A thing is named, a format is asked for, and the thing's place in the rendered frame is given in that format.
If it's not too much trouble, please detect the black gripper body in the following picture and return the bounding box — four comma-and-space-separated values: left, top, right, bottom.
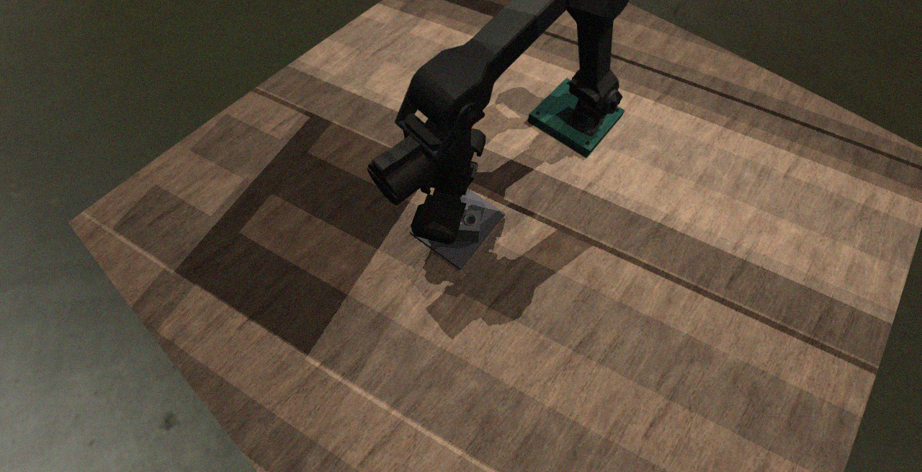
411, 128, 486, 245

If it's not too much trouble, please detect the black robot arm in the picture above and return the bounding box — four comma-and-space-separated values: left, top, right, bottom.
367, 0, 629, 205

